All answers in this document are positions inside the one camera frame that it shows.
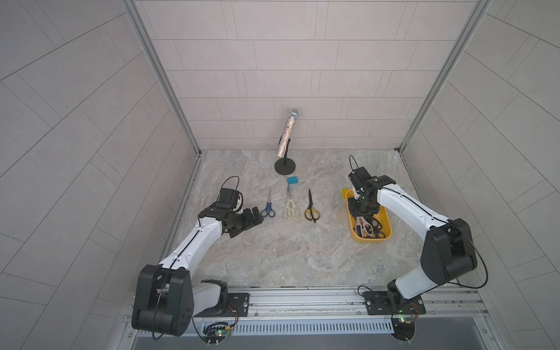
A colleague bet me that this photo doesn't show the yellow storage box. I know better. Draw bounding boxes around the yellow storage box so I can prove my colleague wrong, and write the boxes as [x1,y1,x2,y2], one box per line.
[342,189,392,243]

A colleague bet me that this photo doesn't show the blue handled scissors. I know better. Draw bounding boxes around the blue handled scissors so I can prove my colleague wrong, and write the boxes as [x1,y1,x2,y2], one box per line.
[260,187,276,218]

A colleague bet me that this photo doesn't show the black yellow scissors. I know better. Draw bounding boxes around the black yellow scissors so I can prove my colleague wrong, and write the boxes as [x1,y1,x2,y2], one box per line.
[304,190,321,223]

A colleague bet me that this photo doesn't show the beige kitchen scissors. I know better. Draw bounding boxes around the beige kitchen scissors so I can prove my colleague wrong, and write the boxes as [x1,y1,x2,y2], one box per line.
[281,185,301,220]

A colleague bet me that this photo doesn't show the pink kitchen scissors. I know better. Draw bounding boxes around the pink kitchen scissors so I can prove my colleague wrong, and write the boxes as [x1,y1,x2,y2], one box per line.
[354,217,371,239]

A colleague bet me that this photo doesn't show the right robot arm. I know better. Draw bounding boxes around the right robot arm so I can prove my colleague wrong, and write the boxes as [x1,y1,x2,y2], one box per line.
[349,167,478,306]

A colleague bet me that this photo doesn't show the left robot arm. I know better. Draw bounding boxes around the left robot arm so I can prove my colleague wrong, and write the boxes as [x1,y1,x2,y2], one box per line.
[131,206,263,336]

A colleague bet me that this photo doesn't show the teal sponge block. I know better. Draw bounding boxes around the teal sponge block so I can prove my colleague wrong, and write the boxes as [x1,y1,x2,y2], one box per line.
[287,176,298,185]

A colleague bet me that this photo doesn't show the black microphone stand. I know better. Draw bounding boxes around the black microphone stand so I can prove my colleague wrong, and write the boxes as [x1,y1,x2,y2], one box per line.
[274,139,296,175]

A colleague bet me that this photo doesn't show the glitter microphone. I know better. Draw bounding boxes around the glitter microphone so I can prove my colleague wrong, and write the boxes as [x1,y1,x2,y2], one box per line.
[276,109,300,158]

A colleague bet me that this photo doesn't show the left circuit board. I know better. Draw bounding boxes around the left circuit board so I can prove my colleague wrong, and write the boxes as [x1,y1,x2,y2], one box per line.
[203,322,233,344]

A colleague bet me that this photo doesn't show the circuit board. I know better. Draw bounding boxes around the circuit board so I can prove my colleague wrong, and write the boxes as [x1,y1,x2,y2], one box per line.
[203,322,233,344]
[391,317,416,343]

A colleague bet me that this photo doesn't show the right circuit board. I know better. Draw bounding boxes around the right circuit board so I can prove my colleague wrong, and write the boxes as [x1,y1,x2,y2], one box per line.
[391,317,416,343]

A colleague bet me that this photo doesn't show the black handled scissors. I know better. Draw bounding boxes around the black handled scissors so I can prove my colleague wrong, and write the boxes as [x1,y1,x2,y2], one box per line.
[367,215,386,239]

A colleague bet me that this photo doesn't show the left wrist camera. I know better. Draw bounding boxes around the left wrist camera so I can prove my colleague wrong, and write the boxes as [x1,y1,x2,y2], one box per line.
[216,188,243,212]

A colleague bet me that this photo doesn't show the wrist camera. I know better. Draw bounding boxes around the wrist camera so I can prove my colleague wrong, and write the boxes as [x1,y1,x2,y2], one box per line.
[349,167,371,190]
[216,188,243,212]

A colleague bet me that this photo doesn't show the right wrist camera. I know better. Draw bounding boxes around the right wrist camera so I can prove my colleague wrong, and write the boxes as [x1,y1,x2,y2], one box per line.
[349,167,371,190]

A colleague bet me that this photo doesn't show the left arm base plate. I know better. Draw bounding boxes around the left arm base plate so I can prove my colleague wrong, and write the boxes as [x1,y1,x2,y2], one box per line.
[195,293,250,318]

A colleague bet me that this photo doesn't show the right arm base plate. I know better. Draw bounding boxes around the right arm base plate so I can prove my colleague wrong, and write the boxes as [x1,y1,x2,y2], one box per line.
[359,290,426,316]

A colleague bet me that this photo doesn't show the aluminium rail frame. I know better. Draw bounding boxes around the aluminium rail frame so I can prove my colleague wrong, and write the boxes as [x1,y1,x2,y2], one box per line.
[122,286,491,325]

